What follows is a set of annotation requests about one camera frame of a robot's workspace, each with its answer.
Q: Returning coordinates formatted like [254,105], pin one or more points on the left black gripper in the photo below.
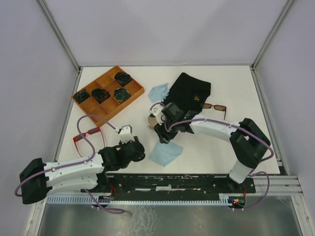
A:
[121,145]

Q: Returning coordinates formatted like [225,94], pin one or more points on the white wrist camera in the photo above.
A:
[125,134]
[156,112]

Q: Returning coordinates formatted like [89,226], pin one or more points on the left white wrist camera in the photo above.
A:
[125,134]

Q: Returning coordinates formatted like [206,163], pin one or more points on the light blue cleaning cloth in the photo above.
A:
[164,154]

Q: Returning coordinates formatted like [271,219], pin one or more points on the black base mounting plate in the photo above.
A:
[115,183]

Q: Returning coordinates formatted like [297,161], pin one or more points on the crumpled light blue cloth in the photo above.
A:
[158,93]

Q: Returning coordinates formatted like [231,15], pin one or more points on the brown sunglasses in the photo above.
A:
[217,107]

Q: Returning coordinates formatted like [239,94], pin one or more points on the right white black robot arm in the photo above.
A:
[248,141]

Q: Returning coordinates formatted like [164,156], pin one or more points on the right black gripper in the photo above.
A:
[160,130]

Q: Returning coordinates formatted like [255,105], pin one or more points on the rolled green black belt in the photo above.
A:
[81,96]

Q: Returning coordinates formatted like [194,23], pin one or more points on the aluminium frame post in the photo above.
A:
[273,32]
[42,4]

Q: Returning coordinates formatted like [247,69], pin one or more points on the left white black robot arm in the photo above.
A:
[39,179]

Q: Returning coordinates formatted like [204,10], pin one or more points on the left aluminium frame post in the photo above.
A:
[42,4]

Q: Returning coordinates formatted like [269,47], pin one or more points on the black folded cloth pouch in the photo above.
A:
[188,93]

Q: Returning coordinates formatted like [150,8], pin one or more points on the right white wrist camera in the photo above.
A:
[156,112]

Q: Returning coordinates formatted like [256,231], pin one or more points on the wooden compartment tray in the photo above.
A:
[110,107]

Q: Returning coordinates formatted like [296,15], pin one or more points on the rolled black belt top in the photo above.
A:
[122,78]

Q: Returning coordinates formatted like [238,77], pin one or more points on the rolled blue yellow belt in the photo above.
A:
[121,95]

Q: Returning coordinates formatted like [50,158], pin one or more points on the white slotted cable duct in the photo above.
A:
[159,198]

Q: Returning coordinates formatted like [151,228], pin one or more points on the rolled black belt middle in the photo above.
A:
[100,95]

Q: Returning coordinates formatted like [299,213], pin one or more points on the marble pattern glasses case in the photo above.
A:
[152,121]

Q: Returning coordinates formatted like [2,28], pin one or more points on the right aluminium frame post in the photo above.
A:
[273,32]

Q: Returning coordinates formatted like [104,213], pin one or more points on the red sunglasses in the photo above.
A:
[99,134]

